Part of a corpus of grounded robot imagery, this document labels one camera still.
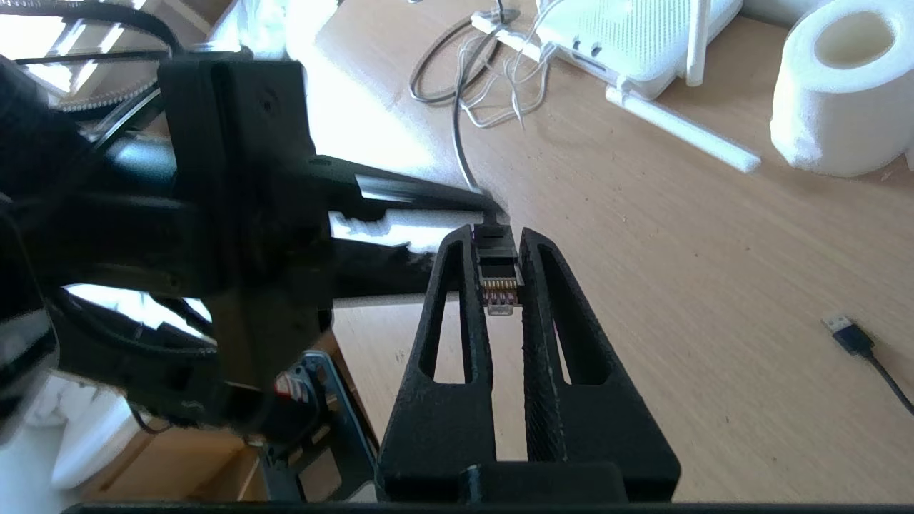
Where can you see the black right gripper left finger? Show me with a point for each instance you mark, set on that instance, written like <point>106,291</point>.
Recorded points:
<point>435,428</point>

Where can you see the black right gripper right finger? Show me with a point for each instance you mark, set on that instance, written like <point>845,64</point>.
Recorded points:
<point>607,435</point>

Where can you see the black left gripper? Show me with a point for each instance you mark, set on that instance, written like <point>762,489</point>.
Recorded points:
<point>250,214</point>

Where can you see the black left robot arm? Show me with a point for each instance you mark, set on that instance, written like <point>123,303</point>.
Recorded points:
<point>86,235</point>

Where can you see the white router with antennas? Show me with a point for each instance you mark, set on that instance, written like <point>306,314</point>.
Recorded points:
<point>628,36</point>

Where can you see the white toilet paper roll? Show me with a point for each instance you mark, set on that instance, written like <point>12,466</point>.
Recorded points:
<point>835,114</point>

